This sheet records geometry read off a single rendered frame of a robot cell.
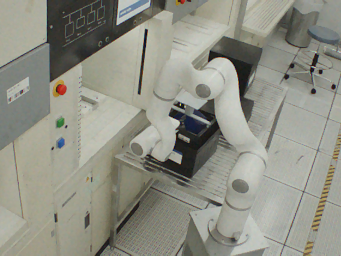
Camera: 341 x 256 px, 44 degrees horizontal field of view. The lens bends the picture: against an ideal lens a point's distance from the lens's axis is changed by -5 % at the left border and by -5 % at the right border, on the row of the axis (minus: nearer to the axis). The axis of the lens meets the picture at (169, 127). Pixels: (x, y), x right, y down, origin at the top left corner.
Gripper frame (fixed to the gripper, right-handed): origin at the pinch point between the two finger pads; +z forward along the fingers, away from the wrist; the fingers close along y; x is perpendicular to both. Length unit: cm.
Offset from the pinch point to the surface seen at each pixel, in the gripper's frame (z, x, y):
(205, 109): 42.5, -19.3, -4.2
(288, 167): 140, -105, 38
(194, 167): -0.3, -23.7, 13.4
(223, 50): 87, -4, -18
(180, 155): -1.6, -19.5, 5.7
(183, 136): 2.0, -10.7, 3.9
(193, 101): 12.0, 2.8, 1.2
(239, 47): 101, -4, -12
